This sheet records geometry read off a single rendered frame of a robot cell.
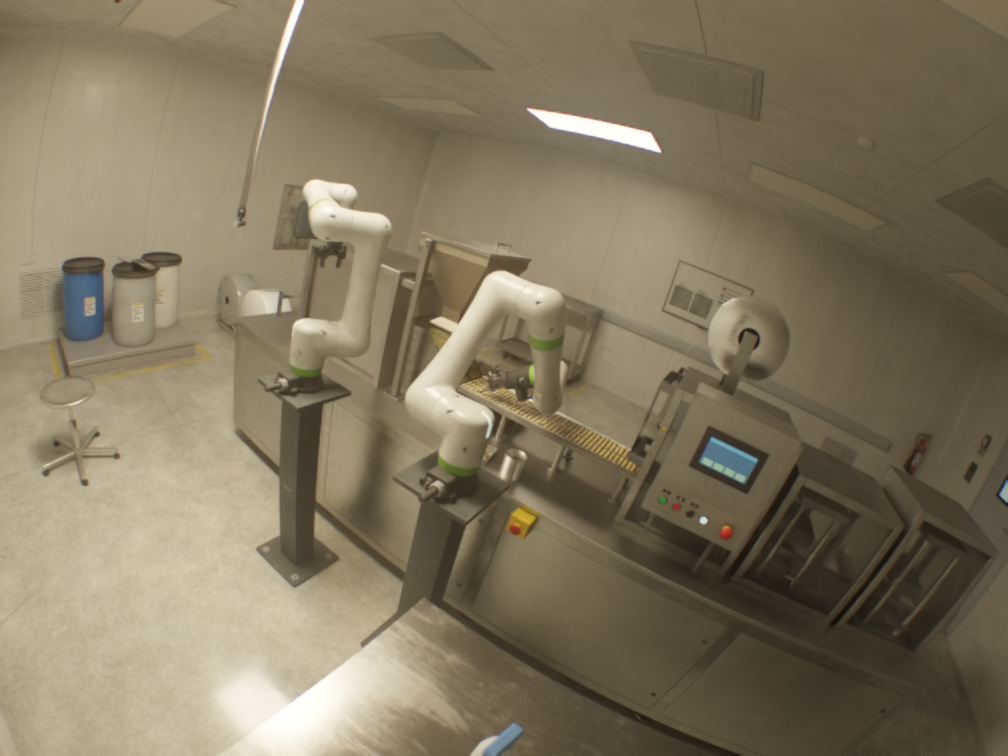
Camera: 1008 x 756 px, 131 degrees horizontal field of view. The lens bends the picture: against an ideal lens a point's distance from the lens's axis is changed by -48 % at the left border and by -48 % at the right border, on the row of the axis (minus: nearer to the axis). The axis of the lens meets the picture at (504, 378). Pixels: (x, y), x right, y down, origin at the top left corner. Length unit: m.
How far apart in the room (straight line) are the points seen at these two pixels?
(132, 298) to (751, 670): 4.28
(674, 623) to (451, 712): 0.86
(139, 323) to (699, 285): 5.53
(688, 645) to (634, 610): 0.25
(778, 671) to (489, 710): 1.07
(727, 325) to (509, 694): 1.24
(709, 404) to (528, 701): 0.90
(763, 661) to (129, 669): 2.29
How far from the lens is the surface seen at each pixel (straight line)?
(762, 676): 1.80
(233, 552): 2.27
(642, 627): 1.67
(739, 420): 1.27
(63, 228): 4.60
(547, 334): 1.29
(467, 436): 1.16
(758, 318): 1.50
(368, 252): 1.53
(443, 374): 1.26
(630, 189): 5.53
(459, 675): 1.14
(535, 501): 1.56
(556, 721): 1.15
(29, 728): 2.06
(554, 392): 1.52
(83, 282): 4.05
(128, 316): 3.89
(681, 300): 5.28
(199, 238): 4.97
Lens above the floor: 1.67
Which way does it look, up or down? 20 degrees down
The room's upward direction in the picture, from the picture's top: 17 degrees clockwise
